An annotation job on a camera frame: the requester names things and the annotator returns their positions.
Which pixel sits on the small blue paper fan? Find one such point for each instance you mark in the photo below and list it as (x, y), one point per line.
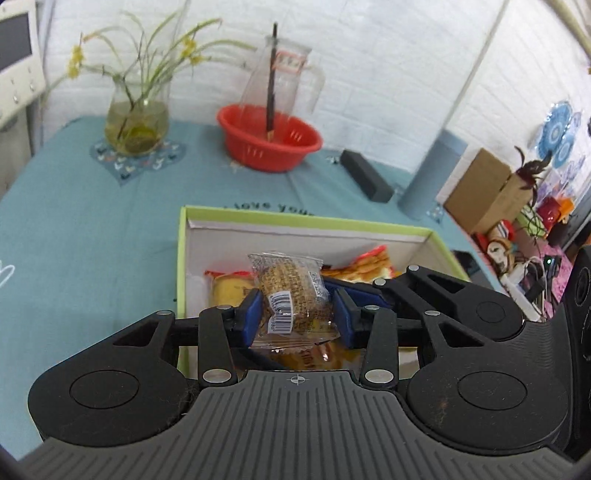
(564, 150)

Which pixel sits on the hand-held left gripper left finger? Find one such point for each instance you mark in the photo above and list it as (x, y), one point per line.
(251, 318)

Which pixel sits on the brown cardboard box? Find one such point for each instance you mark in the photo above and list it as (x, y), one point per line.
(480, 194)

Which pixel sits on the glass pitcher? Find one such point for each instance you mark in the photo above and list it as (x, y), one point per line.
(295, 87)

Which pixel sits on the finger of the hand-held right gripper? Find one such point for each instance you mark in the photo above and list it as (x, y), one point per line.
(374, 297)

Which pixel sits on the red plastic basket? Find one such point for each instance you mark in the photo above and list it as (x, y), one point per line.
(258, 147)

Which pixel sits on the blue-grey thermos bottle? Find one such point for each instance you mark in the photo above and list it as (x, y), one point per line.
(429, 180)

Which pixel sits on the large blue paper fan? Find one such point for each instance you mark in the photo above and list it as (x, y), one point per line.
(556, 124)

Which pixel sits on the stuffed doll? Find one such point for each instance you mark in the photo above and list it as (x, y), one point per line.
(496, 249)

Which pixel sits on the clear orange snack packet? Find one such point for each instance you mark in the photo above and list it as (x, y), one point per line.
(314, 357)

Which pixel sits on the glass vase with plant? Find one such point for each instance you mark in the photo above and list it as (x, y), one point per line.
(136, 124)

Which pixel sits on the yellow snack packet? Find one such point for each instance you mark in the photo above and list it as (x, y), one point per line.
(228, 290)

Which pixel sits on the pink floral cloth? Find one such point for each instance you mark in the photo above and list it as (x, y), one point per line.
(556, 251)

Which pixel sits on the orange bag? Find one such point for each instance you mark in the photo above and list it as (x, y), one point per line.
(566, 207)

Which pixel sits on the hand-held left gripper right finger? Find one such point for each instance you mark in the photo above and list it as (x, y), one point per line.
(345, 323)

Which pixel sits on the small black box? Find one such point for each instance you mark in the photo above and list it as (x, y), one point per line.
(364, 175)

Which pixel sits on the red snack packet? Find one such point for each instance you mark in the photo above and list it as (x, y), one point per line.
(364, 265)

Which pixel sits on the clear brown cracker packet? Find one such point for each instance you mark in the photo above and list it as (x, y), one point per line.
(288, 286)

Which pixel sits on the black straw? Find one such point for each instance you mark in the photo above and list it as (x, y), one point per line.
(272, 83)

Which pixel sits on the green cardboard box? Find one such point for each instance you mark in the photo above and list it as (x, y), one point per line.
(277, 235)

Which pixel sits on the purple plant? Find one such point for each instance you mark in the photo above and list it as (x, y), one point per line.
(531, 173)

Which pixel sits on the white monitor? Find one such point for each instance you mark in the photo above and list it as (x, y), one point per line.
(18, 60)

